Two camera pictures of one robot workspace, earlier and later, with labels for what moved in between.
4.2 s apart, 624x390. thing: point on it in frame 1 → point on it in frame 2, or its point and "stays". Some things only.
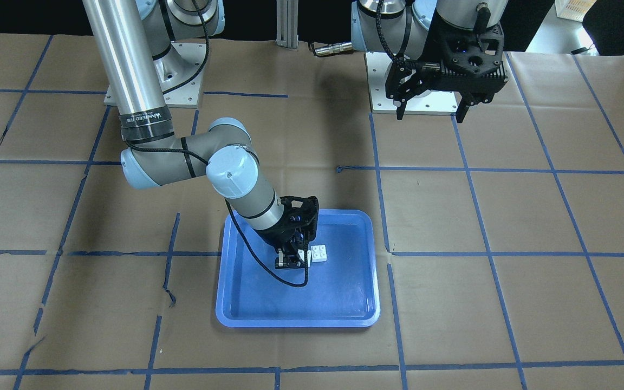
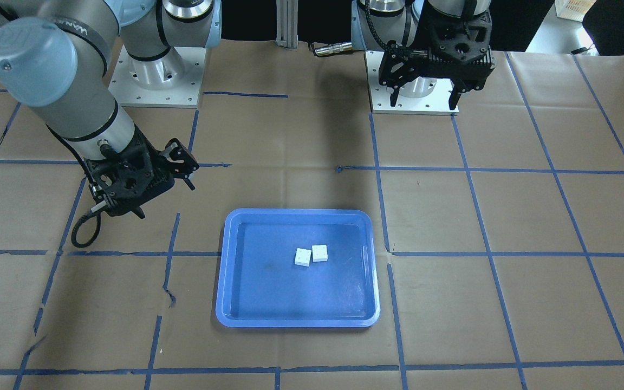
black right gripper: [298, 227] → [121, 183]
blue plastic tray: [343, 292] stays
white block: [301, 253] stays
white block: [318, 253] stays
